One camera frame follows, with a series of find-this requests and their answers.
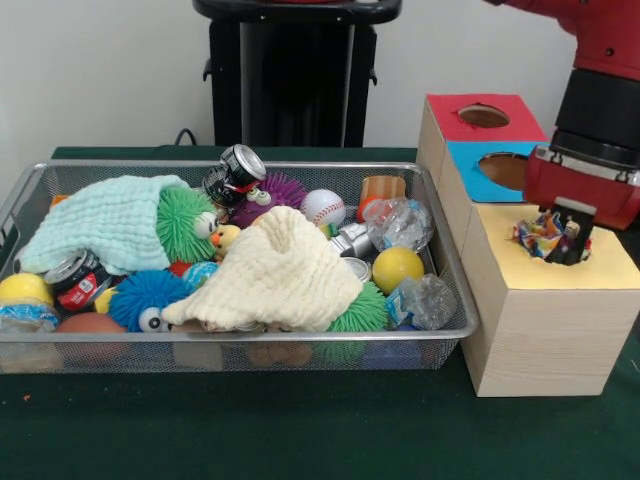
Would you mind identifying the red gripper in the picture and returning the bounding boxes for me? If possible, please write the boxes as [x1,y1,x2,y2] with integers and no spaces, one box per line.
[523,144,640,265]

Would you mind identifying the white cloth with coloured dots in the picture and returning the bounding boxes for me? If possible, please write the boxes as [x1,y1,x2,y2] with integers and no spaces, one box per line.
[510,212,594,262]

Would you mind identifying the cream waffle cloth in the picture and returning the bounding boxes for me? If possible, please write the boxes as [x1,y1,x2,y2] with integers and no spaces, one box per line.
[160,205,364,334]

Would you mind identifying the green spiky ball with eyes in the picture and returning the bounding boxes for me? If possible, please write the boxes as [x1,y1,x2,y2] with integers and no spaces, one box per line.
[155,187,220,264]

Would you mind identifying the mint waffle cloth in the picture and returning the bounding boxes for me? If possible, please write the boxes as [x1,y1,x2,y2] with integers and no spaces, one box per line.
[19,174,194,276]

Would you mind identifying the wooden box with three holes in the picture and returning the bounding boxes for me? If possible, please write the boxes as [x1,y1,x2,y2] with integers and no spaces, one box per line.
[416,92,640,398]

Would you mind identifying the clear mesh bin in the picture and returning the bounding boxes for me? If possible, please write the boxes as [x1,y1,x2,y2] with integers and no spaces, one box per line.
[0,159,479,375]

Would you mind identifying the crushed clear plastic bottle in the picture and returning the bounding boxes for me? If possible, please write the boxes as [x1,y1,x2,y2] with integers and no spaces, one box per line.
[362,197,434,251]

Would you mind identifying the yellow ball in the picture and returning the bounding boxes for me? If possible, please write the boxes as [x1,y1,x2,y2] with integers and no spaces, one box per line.
[372,246,426,296]

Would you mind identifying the white baseball red stitches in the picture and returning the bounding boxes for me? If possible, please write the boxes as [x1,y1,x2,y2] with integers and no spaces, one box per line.
[299,189,346,227]

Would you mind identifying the purple spiky ball with eyes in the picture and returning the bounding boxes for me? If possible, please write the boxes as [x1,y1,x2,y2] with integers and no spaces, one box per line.
[229,172,309,229]

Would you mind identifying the dark green table cloth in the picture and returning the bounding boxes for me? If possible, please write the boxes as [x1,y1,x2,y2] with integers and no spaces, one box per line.
[0,144,640,480]

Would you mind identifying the black can with white print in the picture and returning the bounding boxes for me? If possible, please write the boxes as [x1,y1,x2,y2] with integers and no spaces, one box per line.
[202,143,267,209]

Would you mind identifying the blue spiky ball with eyes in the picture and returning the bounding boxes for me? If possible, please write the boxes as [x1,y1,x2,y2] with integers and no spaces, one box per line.
[107,269,191,334]

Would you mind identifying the black and red drink can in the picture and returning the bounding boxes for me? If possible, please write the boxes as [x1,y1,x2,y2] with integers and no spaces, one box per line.
[42,247,114,314]

